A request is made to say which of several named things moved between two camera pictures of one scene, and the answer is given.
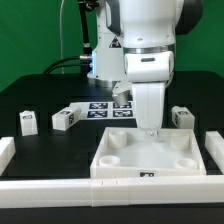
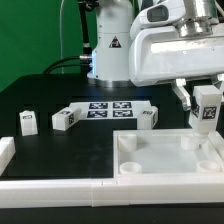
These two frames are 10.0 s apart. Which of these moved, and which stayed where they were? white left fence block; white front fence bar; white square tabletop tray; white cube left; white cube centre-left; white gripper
Moved: white gripper; white square tabletop tray
Stayed: white front fence bar; white cube centre-left; white cube left; white left fence block
